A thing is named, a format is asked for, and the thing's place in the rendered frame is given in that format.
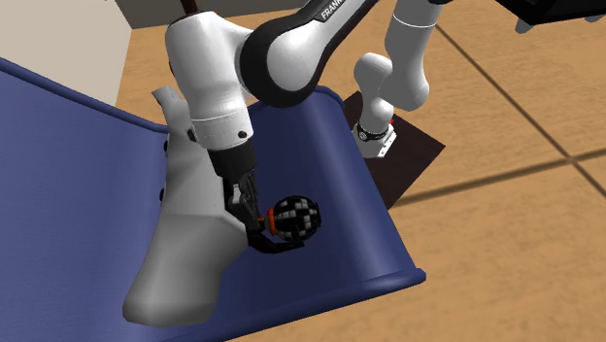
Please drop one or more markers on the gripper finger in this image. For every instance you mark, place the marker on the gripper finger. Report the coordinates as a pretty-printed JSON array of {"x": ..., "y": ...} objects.
[
  {"x": 250, "y": 194},
  {"x": 272, "y": 247}
]

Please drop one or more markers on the blue sofa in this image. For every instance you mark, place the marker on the blue sofa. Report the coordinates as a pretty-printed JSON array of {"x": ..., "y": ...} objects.
[{"x": 71, "y": 199}]

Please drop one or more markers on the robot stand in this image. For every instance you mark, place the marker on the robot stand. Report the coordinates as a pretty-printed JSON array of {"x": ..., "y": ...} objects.
[{"x": 407, "y": 156}]

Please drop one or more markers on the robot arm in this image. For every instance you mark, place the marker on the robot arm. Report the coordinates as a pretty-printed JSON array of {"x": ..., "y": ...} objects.
[{"x": 213, "y": 71}]

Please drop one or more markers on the white boot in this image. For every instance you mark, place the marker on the white boot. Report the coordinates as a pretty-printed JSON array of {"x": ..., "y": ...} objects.
[{"x": 189, "y": 256}]

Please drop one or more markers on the black furniture piece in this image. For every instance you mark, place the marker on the black furniture piece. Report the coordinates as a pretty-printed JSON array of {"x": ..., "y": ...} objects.
[{"x": 549, "y": 10}]

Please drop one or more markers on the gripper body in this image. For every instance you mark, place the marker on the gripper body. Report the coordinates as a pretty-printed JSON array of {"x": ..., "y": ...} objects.
[{"x": 233, "y": 163}]

